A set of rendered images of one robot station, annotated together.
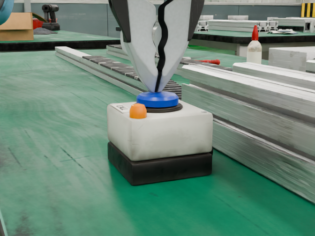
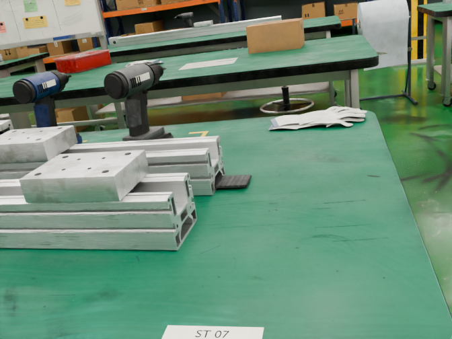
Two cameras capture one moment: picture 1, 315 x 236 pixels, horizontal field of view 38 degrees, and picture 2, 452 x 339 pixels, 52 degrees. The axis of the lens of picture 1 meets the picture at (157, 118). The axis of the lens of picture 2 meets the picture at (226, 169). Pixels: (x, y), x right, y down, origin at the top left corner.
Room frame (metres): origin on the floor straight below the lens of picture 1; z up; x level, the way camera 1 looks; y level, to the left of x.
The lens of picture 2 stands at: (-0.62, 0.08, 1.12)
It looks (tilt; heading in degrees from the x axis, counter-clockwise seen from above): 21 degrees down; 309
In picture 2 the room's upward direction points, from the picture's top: 8 degrees counter-clockwise
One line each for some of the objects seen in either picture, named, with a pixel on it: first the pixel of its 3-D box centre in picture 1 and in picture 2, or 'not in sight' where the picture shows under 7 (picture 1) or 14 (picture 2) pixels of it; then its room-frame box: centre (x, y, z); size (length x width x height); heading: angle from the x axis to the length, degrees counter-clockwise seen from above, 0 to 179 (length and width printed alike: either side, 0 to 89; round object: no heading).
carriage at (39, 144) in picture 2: not in sight; (30, 150); (0.28, -0.40, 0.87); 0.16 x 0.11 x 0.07; 22
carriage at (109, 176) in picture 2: not in sight; (89, 183); (-0.02, -0.32, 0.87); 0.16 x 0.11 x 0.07; 22
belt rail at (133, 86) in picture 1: (92, 64); not in sight; (1.22, 0.17, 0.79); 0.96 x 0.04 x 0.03; 22
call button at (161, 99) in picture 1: (157, 103); not in sight; (0.43, 0.00, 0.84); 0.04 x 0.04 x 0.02
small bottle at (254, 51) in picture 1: (254, 48); not in sight; (1.19, -0.25, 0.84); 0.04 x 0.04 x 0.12
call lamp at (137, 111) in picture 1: (138, 110); not in sight; (0.39, 0.02, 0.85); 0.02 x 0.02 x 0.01
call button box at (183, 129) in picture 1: (165, 135); not in sight; (0.43, -0.01, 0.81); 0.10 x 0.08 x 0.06; 112
